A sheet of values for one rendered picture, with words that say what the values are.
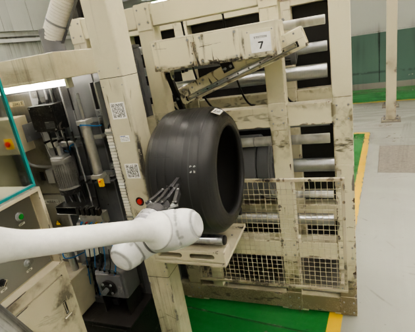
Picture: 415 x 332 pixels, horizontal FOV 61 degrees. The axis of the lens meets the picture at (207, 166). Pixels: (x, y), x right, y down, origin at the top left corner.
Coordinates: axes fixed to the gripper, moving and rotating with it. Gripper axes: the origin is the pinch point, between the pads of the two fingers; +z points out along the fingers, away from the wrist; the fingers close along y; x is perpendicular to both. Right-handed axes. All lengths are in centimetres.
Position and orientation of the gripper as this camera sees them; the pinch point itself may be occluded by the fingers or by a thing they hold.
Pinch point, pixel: (175, 185)
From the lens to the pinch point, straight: 134.8
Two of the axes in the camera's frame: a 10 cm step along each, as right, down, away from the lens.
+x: 2.0, 8.7, 4.4
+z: 3.0, -4.8, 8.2
